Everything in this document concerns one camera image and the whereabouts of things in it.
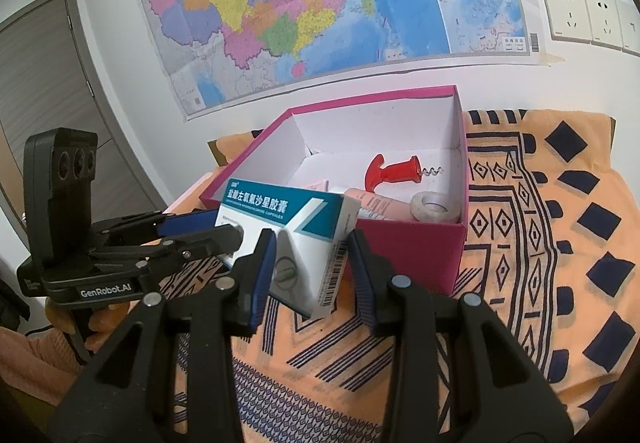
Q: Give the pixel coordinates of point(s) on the pink tube with white cap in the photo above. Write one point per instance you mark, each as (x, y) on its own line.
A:
(375, 203)

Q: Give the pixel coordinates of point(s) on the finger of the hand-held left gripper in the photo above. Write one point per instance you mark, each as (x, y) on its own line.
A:
(200, 245)
(185, 222)

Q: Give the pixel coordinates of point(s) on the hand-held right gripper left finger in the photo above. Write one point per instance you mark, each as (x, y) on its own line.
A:
(262, 273)

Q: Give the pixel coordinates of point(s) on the grey door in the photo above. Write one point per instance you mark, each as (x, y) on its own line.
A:
(50, 73)

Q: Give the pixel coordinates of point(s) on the pink cardboard box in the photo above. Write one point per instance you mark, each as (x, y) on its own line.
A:
(425, 248)

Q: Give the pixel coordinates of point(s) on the white blue medicine box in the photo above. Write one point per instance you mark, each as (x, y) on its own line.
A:
(310, 248)

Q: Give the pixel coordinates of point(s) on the person's left hand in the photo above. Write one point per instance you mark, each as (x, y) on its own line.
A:
(107, 323)

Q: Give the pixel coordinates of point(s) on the white wall socket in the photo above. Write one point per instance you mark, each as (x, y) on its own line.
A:
(567, 13)
(604, 20)

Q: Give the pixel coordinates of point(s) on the red corkscrew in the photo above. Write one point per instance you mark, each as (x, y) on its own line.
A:
(395, 171)

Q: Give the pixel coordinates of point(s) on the orange patterned blanket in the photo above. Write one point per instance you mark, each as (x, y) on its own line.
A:
(500, 273)

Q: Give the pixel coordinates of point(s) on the white tape roll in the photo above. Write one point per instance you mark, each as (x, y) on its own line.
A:
(417, 210)

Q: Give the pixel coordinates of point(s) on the white wall switch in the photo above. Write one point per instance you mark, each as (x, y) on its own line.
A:
(630, 30)

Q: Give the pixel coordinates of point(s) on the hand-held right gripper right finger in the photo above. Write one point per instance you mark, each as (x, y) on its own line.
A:
(364, 278)

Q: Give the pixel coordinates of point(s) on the person's left forearm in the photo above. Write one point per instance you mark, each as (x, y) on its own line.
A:
(30, 363)

